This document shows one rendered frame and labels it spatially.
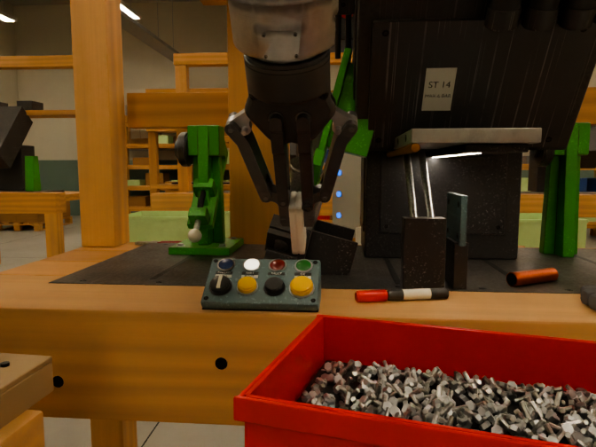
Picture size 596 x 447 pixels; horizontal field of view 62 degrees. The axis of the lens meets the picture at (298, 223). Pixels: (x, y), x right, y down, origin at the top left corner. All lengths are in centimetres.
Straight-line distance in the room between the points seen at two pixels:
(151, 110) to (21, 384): 96
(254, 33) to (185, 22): 1135
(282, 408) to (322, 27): 28
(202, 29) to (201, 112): 1029
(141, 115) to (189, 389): 88
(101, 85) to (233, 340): 86
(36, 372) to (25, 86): 1249
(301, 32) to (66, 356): 52
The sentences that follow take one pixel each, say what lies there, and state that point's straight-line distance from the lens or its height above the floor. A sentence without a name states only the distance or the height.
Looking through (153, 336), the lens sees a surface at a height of 87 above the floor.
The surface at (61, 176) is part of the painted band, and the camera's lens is 1249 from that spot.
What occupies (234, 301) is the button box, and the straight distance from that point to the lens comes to 64.
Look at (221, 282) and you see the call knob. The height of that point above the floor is 94.
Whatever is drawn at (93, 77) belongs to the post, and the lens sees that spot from 136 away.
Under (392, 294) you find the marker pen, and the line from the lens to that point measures 69.
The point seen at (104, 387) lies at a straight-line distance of 73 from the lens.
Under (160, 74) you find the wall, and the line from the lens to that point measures 1169.
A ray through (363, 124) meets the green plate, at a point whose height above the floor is 115.
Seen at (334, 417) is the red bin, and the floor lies 92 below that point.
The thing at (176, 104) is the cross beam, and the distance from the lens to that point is 137.
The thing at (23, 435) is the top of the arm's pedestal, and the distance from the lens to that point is 55.
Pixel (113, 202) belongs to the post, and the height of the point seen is 99.
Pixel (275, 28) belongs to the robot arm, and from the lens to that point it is 40.
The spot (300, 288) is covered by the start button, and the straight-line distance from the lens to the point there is 63.
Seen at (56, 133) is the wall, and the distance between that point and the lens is 1255.
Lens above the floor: 108
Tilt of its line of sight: 6 degrees down
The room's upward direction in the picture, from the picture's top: straight up
